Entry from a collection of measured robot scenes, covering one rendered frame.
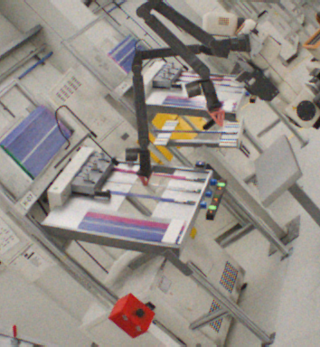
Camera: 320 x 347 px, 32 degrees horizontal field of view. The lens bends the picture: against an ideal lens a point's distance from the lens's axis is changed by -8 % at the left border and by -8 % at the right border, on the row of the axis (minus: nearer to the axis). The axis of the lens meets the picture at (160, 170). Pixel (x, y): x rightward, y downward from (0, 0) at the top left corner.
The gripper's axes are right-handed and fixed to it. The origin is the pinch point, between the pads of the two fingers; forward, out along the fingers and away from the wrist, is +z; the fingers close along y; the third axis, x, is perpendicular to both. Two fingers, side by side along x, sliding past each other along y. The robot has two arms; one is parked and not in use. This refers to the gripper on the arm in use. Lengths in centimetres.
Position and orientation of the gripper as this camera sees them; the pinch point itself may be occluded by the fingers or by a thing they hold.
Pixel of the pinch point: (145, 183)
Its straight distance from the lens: 315.2
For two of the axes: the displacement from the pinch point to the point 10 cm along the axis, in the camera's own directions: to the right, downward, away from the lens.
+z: 0.2, 8.6, 5.2
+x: 9.6, 1.3, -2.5
